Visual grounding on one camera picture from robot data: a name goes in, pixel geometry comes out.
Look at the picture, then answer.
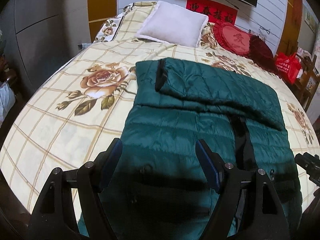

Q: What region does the dark green puffer jacket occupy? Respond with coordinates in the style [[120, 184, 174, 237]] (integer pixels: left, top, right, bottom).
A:
[[77, 57, 303, 240]]

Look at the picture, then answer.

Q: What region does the wooden chair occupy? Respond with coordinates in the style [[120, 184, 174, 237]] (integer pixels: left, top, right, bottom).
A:
[[292, 55, 319, 111]]

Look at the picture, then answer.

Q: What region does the floral checked bed cover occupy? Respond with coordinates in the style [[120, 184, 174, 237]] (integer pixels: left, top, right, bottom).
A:
[[1, 2, 319, 211]]

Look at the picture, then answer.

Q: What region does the red plastic bag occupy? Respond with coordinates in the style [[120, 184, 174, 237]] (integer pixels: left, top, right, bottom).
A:
[[275, 52, 302, 85]]

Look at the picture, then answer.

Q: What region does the orange wooden right panel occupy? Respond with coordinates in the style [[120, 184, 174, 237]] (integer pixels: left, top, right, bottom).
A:
[[277, 0, 303, 55]]

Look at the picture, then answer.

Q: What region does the dark red velvet cushion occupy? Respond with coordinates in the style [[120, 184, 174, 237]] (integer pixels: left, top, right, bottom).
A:
[[248, 35, 278, 74]]

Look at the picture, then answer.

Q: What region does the red banner with characters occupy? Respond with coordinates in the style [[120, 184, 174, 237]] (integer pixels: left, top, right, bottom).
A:
[[186, 0, 238, 25]]

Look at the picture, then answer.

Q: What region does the grey wardrobe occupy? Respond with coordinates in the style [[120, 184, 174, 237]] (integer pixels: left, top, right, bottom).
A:
[[1, 0, 91, 98]]

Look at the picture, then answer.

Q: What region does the white square pillow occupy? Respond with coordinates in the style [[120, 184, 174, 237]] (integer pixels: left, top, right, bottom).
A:
[[136, 1, 208, 48]]

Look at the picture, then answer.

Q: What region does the orange wooden door panel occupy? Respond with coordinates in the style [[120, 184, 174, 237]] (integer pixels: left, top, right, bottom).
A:
[[87, 0, 117, 42]]

